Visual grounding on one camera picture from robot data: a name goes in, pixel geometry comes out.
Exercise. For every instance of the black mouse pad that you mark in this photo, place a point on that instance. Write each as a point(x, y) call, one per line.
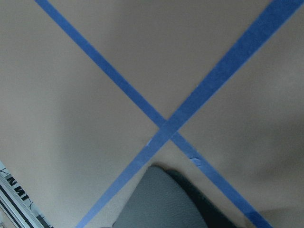
point(166, 199)

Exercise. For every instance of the aluminium frame post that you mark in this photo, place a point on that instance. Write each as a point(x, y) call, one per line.
point(17, 204)

